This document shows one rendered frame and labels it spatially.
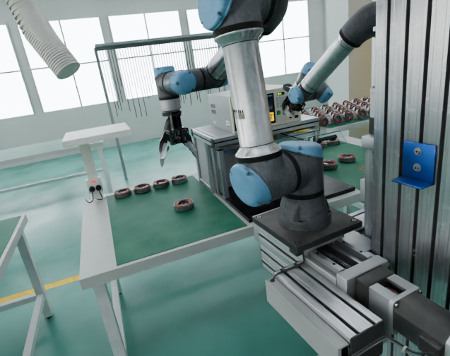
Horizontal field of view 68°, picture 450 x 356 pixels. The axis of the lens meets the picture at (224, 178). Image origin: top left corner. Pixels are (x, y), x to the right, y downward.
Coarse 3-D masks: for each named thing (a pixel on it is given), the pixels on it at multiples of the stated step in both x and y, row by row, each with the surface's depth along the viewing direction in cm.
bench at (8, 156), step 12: (36, 144) 467; (48, 144) 454; (60, 144) 441; (96, 144) 420; (0, 156) 414; (12, 156) 404; (24, 156) 395; (36, 156) 398; (48, 180) 487; (60, 180) 492; (108, 180) 440; (0, 192) 467
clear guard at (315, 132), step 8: (304, 128) 197; (312, 128) 194; (320, 128) 192; (328, 128) 189; (296, 136) 180; (304, 136) 177; (312, 136) 175; (320, 136) 176; (320, 144) 174; (328, 144) 175; (336, 144) 175
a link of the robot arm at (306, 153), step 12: (288, 144) 87; (300, 144) 87; (312, 144) 86; (288, 156) 84; (300, 156) 84; (312, 156) 85; (300, 168) 83; (312, 168) 85; (300, 180) 84; (312, 180) 87; (300, 192) 88; (312, 192) 88
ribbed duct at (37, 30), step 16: (16, 0) 189; (32, 0) 194; (16, 16) 194; (32, 16) 193; (32, 32) 194; (48, 32) 196; (48, 48) 195; (64, 48) 200; (48, 64) 199; (64, 64) 197
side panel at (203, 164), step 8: (192, 136) 217; (200, 144) 208; (200, 152) 212; (200, 160) 217; (208, 160) 196; (200, 168) 222; (208, 168) 198; (200, 176) 224; (208, 176) 202; (208, 184) 210
